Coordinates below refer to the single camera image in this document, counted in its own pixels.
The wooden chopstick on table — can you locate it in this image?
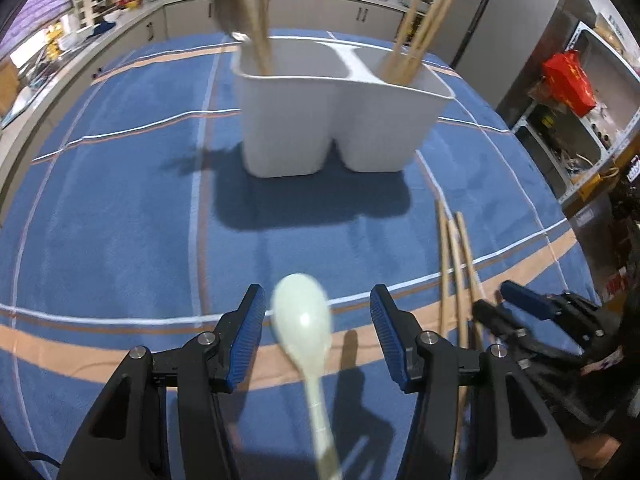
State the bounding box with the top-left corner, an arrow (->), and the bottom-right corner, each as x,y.
447,218 -> 469,444
436,200 -> 449,337
454,211 -> 484,350

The white plastic spoon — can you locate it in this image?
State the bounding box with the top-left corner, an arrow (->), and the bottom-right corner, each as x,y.
270,273 -> 342,479

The grey refrigerator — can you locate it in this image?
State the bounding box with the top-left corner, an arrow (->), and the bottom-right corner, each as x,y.
428,0 -> 576,124

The chopstick in holder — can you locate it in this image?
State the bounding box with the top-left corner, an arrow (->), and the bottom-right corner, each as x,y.
381,0 -> 422,84
390,0 -> 447,86
258,0 -> 272,75
240,0 -> 270,76
412,0 -> 454,80

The white two-compartment utensil holder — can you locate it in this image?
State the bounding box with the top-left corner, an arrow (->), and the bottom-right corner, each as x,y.
231,37 -> 456,179

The metal storage shelf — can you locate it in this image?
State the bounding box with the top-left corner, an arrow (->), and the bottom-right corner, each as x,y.
512,22 -> 639,208

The blue plaid tablecloth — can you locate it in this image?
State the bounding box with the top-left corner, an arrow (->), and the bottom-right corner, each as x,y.
1,34 -> 596,479

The red plastic bag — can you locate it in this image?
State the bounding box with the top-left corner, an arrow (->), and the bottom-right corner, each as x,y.
542,50 -> 597,117

